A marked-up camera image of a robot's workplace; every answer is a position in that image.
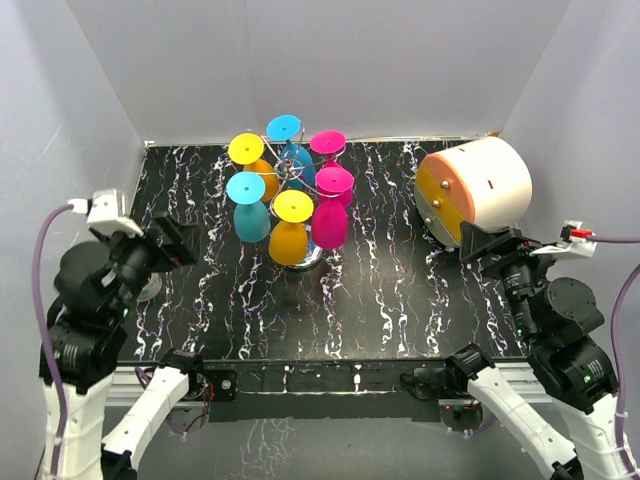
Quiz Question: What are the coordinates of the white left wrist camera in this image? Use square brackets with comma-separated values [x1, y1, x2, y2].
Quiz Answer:
[67, 188, 144, 238]

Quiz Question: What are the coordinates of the chrome wine glass rack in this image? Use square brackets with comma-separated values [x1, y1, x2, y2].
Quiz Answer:
[266, 119, 322, 271]

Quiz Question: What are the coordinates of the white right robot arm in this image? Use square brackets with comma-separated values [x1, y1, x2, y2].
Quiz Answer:
[445, 221, 639, 479]

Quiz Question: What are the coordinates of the white orange cylindrical container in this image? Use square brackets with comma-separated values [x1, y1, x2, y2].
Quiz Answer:
[414, 136, 532, 249]

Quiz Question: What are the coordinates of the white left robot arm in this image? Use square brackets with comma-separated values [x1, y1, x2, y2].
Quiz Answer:
[34, 212, 207, 479]

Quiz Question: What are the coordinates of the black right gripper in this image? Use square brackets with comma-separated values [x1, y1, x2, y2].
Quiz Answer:
[459, 219, 563, 340]

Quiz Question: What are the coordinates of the pink wine glass front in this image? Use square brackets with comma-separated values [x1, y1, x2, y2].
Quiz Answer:
[311, 167, 354, 250]

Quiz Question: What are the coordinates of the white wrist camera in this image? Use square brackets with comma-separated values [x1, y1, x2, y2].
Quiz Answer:
[67, 188, 144, 238]
[530, 220, 596, 259]

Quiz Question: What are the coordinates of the aluminium front rail frame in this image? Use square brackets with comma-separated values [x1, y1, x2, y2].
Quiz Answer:
[84, 357, 619, 480]

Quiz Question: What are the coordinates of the orange wine glass front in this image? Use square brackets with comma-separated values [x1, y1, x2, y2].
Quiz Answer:
[269, 189, 314, 266]

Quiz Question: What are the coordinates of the blue wine glass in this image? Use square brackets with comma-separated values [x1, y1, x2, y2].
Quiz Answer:
[266, 114, 316, 190]
[226, 172, 270, 243]

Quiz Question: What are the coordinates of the orange wine glass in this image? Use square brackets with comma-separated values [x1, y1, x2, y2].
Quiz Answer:
[269, 189, 314, 266]
[228, 132, 280, 202]

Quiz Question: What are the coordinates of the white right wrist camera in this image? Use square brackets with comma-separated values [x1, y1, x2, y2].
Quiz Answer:
[530, 220, 596, 259]

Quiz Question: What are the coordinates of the pink wine glass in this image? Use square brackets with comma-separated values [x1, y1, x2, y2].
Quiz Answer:
[311, 167, 354, 250]
[310, 130, 346, 168]

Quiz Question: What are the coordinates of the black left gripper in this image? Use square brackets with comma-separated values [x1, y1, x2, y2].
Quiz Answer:
[96, 209, 202, 319]

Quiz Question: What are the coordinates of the round tape roll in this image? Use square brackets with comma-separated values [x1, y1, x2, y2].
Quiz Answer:
[137, 272, 163, 303]

